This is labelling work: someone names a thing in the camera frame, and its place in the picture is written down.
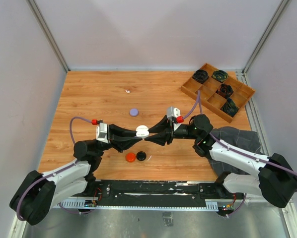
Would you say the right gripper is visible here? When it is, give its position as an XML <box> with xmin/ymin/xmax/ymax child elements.
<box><xmin>145</xmin><ymin>115</ymin><xmax>200</xmax><ymax>145</ymax></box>

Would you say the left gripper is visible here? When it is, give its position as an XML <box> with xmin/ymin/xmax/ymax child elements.
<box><xmin>95</xmin><ymin>124</ymin><xmax>143</xmax><ymax>153</ymax></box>

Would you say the white earbud case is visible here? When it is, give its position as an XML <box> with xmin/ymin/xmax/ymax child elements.
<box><xmin>136</xmin><ymin>125</ymin><xmax>149</xmax><ymax>138</ymax></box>

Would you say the orange earbud case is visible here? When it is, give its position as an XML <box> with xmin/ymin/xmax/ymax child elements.
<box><xmin>125</xmin><ymin>152</ymin><xmax>136</xmax><ymax>163</ymax></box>

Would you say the black earbud case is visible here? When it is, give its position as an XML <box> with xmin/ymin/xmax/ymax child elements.
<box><xmin>136</xmin><ymin>151</ymin><xmax>147</xmax><ymax>161</ymax></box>

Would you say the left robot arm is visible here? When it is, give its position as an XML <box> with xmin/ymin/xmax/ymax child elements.
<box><xmin>9</xmin><ymin>120</ymin><xmax>149</xmax><ymax>225</ymax></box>

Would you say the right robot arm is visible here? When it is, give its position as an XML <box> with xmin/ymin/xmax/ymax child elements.
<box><xmin>144</xmin><ymin>115</ymin><xmax>297</xmax><ymax>208</ymax></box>

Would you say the dark rolled cloth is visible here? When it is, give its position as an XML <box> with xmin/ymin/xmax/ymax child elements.
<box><xmin>221</xmin><ymin>98</ymin><xmax>239</xmax><ymax>117</ymax></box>
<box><xmin>212</xmin><ymin>70</ymin><xmax>228</xmax><ymax>83</ymax></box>
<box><xmin>216</xmin><ymin>84</ymin><xmax>233</xmax><ymax>99</ymax></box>
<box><xmin>192</xmin><ymin>69</ymin><xmax>209</xmax><ymax>84</ymax></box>

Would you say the wooden divided tray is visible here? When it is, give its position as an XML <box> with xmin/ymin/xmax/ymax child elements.
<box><xmin>181</xmin><ymin>63</ymin><xmax>255</xmax><ymax>122</ymax></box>

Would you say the grey checked cloth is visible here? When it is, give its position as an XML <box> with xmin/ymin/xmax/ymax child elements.
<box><xmin>208</xmin><ymin>126</ymin><xmax>261</xmax><ymax>177</ymax></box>

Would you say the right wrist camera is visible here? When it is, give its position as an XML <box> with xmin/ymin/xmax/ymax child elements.
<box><xmin>166</xmin><ymin>106</ymin><xmax>181</xmax><ymax>120</ymax></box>

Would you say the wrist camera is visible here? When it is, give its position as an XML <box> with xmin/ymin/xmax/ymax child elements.
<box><xmin>166</xmin><ymin>106</ymin><xmax>181</xmax><ymax>120</ymax></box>
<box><xmin>96</xmin><ymin>122</ymin><xmax>109</xmax><ymax>144</ymax></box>

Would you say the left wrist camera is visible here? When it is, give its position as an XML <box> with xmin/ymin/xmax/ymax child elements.
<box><xmin>96</xmin><ymin>122</ymin><xmax>109</xmax><ymax>144</ymax></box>

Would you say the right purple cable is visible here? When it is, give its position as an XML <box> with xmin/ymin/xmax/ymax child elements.
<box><xmin>176</xmin><ymin>90</ymin><xmax>297</xmax><ymax>193</ymax></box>

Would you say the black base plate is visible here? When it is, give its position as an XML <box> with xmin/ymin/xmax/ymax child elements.
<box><xmin>84</xmin><ymin>180</ymin><xmax>243</xmax><ymax>205</ymax></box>

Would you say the grey cable duct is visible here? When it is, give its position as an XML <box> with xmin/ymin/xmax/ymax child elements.
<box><xmin>60</xmin><ymin>198</ymin><xmax>219</xmax><ymax>212</ymax></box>

